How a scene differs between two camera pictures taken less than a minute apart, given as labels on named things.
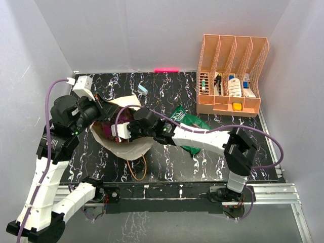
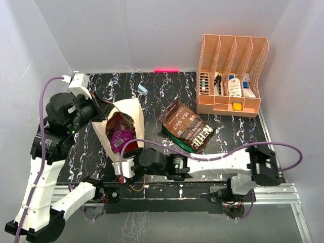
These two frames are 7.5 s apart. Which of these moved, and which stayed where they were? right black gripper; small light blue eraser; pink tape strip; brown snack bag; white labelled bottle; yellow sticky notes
Moved: right black gripper; brown snack bag
Stayed: pink tape strip; small light blue eraser; yellow sticky notes; white labelled bottle
